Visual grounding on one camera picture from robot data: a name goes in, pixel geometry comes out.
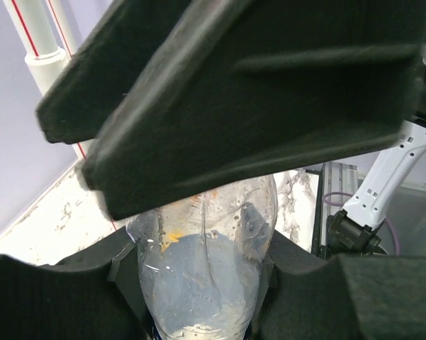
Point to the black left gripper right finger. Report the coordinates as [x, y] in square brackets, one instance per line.
[346, 297]

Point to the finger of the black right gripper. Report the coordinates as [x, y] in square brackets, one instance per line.
[247, 88]
[101, 74]

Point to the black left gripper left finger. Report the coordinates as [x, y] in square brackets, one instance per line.
[92, 294]

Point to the clear bottle blue label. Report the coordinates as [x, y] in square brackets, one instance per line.
[200, 259]

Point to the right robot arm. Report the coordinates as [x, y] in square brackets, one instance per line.
[382, 191]

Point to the white PVC pipe frame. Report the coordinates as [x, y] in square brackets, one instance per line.
[47, 37]

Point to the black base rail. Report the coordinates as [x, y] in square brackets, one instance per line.
[318, 244]

